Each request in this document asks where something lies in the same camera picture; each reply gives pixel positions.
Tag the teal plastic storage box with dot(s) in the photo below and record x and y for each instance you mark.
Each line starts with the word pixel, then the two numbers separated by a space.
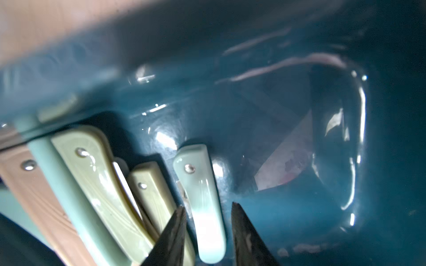
pixel 316 111

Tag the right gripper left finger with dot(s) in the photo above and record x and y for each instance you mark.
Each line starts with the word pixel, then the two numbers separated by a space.
pixel 169 248

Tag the light teal fruit knife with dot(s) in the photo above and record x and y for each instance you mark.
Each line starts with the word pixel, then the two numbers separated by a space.
pixel 96 238

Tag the long pink fruit knife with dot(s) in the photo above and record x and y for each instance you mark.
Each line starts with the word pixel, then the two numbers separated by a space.
pixel 23 176

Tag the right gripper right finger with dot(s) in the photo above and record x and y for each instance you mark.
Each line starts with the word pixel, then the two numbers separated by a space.
pixel 250 250

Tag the olive green fruit knife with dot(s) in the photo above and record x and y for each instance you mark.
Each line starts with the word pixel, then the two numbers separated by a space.
pixel 87 154

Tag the pale mint fruit knife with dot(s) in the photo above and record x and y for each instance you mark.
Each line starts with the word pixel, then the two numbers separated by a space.
pixel 193 168

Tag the pale olive fruit knife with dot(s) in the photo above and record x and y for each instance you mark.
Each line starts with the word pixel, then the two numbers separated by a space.
pixel 148 185

